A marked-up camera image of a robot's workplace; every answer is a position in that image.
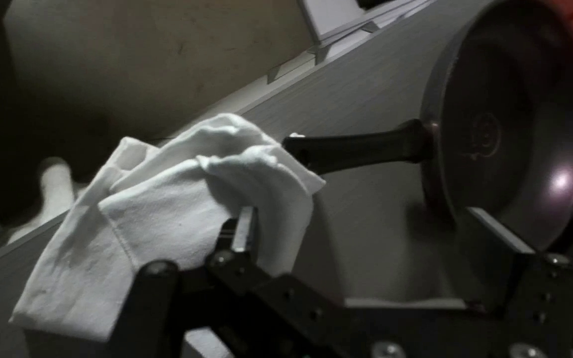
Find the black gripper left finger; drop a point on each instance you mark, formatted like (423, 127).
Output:
(246, 231)

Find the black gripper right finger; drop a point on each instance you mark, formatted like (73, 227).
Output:
(497, 255)

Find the white towel with red stripes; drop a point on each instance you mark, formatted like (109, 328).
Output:
(169, 219)

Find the dark nonstick frying pan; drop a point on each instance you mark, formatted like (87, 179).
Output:
(513, 131)

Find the white open shelf unit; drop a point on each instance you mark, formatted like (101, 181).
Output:
(338, 12)

